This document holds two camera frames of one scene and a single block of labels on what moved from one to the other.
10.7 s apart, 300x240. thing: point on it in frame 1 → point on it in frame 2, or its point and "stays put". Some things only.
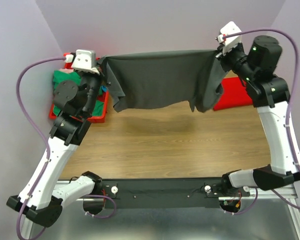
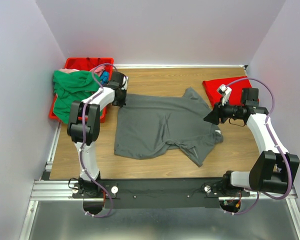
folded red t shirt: [233, 94] stays put
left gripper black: [98, 76] → [121, 103]
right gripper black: [223, 58] → [218, 112]
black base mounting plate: [164, 193] stays put
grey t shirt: [194, 74] → [151, 127]
